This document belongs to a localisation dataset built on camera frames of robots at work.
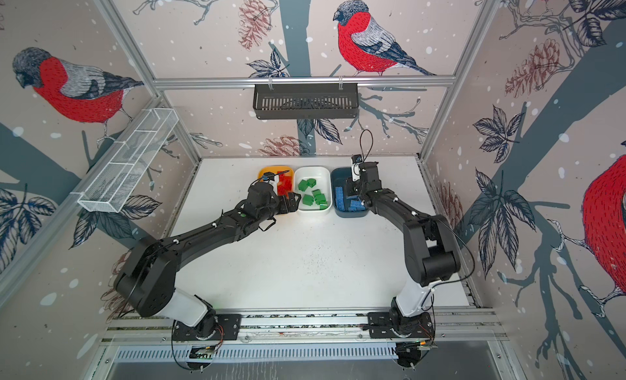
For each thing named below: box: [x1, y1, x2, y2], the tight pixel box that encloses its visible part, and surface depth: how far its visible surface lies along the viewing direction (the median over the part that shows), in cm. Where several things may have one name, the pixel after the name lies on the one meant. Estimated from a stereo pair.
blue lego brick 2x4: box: [335, 185, 345, 211], surface depth 105 cm
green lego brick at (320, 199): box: [314, 193, 327, 205], surface depth 105 cm
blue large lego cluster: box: [345, 194, 366, 212], surface depth 103 cm
